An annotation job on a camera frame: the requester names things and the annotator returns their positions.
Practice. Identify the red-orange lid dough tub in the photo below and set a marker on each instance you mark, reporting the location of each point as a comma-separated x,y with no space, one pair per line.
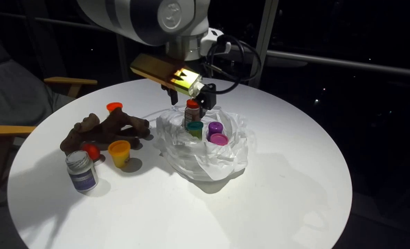
114,107

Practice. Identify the grey window post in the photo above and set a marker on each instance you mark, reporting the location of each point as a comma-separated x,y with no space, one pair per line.
264,36

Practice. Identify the red lid spice jar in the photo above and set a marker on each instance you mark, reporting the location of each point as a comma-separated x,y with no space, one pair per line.
192,113

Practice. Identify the brown plush moose toy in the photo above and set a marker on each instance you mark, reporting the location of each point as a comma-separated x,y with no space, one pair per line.
99,133

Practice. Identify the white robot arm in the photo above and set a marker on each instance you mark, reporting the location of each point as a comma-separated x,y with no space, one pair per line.
145,18

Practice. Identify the yellow-orange lid dough tub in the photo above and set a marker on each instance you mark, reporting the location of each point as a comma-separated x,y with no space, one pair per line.
120,153

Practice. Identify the grey chair cushion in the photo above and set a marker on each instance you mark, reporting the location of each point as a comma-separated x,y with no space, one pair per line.
12,92

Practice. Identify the red lid dough tub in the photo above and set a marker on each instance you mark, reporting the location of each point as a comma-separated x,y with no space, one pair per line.
92,151

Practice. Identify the orange green wrist camera box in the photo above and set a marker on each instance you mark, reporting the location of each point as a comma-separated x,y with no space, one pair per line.
168,74

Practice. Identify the wooden chair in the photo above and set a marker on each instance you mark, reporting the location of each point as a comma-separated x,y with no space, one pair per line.
6,131

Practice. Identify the grey horizontal window rail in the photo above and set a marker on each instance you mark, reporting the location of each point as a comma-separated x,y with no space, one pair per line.
335,61

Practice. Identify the white lid supplement bottle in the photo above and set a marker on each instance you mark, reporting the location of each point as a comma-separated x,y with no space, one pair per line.
81,173

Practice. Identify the white plastic bag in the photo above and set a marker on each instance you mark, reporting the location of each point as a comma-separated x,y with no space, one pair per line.
206,161

